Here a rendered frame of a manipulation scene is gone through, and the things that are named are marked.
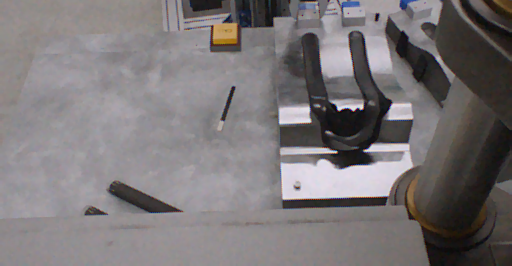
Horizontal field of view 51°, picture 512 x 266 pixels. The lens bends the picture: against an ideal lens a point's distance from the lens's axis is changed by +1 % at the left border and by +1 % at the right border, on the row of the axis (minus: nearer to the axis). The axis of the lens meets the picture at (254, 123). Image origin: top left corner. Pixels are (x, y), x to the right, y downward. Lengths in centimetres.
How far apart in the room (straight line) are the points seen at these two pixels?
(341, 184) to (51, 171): 62
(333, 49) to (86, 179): 62
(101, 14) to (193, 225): 263
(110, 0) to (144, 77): 166
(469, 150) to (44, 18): 272
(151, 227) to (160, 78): 104
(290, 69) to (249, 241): 93
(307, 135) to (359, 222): 76
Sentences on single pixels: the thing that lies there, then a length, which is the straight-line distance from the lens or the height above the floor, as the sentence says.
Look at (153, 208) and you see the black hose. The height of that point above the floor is 86.
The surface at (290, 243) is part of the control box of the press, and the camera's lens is 31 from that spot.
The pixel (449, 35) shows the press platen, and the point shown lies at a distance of 36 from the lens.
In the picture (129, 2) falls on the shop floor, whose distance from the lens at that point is 296.
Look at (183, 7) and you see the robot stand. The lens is 251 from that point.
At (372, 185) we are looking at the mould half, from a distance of 107.
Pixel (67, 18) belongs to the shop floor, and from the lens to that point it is 296.
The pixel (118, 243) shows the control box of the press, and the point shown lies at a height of 147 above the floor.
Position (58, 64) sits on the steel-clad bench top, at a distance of 147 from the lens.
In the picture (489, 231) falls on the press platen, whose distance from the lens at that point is 55.
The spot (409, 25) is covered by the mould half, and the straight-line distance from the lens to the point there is 140.
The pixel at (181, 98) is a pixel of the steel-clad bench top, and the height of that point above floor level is 80.
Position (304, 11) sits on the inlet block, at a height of 92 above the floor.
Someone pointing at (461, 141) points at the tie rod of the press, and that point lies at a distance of 43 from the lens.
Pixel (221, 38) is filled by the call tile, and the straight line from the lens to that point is 138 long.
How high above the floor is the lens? 175
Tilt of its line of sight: 51 degrees down
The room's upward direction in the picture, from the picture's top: 4 degrees counter-clockwise
